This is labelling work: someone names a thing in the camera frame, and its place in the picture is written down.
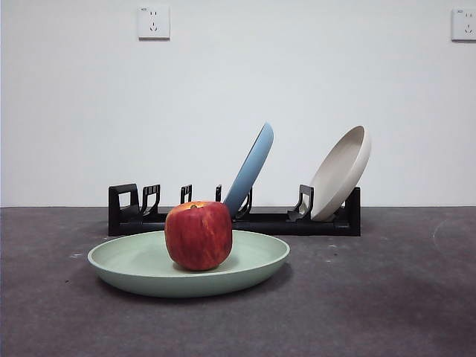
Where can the red apple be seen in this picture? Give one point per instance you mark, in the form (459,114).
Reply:
(199,238)

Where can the green plate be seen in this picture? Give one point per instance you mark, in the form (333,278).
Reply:
(130,267)

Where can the blue plate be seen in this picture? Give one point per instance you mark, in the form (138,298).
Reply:
(253,163)

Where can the black plate rack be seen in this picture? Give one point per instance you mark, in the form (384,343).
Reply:
(316,226)

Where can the beige plate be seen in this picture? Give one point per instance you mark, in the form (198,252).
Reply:
(342,171)

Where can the white wall socket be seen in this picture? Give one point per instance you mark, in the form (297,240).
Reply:
(154,22)
(465,24)

